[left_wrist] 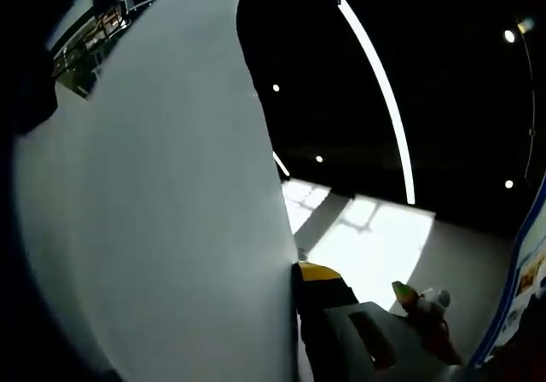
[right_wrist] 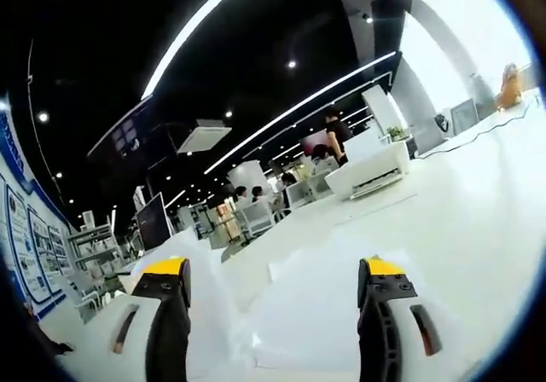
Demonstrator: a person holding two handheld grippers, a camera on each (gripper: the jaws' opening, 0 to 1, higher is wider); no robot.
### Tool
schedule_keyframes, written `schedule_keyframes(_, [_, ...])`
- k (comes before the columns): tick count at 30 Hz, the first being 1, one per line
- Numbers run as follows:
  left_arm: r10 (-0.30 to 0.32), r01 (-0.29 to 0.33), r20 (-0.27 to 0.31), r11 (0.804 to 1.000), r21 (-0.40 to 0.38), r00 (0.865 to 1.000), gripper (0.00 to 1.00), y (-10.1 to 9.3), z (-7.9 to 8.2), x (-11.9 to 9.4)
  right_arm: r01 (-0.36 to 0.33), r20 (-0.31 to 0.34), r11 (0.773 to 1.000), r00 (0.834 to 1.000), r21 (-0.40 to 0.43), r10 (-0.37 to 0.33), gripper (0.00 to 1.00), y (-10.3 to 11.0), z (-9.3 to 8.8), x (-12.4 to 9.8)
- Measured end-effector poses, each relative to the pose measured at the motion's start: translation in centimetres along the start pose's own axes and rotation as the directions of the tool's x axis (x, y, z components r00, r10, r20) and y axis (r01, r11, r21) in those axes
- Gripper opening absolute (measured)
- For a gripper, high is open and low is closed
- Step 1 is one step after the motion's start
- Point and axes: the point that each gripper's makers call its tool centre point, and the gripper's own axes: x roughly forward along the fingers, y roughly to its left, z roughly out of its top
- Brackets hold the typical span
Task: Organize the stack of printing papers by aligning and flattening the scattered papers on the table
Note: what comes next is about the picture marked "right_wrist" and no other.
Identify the grey metal shelf rack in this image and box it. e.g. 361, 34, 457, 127
67, 222, 125, 281

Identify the stack of cardboard boxes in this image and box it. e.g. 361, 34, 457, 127
215, 202, 241, 240

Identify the computer monitor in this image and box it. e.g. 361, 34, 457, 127
135, 192, 174, 253

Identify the black power cable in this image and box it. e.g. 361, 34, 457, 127
420, 95, 541, 158

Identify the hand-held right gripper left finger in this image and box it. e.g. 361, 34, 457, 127
87, 257, 193, 382

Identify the orange plush toy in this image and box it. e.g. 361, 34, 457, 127
494, 61, 524, 111

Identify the stack of white printing papers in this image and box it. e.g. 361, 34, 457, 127
127, 230, 410, 382

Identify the grey office chair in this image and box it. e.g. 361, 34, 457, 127
450, 98, 477, 134

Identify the ceiling air conditioner unit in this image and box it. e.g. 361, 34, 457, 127
177, 119, 234, 155

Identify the hanging ceiling screen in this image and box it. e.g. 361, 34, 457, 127
111, 121, 142, 155

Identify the white table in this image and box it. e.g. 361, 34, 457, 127
38, 90, 546, 382

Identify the white printer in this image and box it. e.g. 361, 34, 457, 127
323, 138, 411, 200

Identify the pink screen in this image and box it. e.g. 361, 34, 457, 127
300, 132, 328, 156

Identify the blue white wall poster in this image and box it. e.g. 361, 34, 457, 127
0, 113, 73, 315

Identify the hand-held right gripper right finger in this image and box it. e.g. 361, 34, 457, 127
357, 257, 474, 382

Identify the white office chair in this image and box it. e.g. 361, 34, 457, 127
284, 181, 319, 208
236, 202, 276, 238

